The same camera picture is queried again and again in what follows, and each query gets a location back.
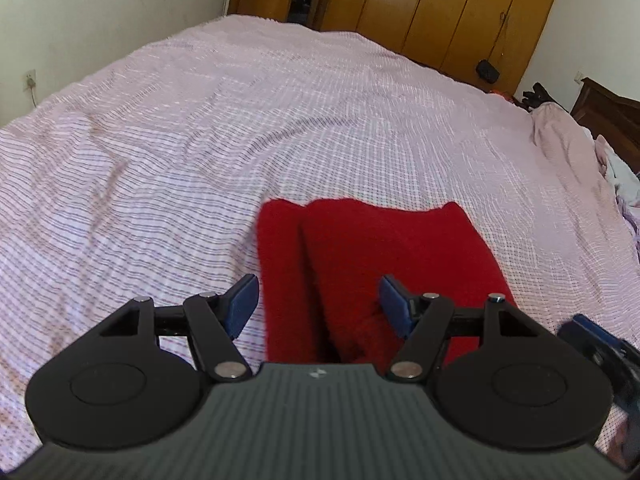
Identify wooden headboard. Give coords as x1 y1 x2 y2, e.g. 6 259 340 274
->
570 77 640 163

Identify wooden wardrobe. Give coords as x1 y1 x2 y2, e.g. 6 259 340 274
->
357 0 569 95

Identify pink blanket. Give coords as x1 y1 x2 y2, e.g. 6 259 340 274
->
530 102 617 197

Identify red knitted cardigan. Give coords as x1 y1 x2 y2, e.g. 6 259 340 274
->
256 199 521 365

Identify pink checked bed sheet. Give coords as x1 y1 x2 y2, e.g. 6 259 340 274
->
0 14 640 480

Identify black hanging cable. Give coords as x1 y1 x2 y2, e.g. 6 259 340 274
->
487 10 509 63

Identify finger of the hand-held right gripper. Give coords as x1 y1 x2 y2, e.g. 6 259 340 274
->
556 313 640 361

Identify purple cloth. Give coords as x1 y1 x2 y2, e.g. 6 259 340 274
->
616 189 640 263

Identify black clothes pile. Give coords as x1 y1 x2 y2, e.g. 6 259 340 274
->
521 82 557 110

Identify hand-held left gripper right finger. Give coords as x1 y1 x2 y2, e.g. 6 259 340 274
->
378 275 551 381

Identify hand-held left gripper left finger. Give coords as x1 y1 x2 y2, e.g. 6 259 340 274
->
97 274 261 382

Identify white and blue cloth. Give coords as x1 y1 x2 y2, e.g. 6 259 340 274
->
602 152 640 197

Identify small black bag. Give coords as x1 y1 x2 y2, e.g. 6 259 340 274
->
475 59 501 84

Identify low wooden cabinet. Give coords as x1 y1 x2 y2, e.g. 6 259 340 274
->
312 0 367 34

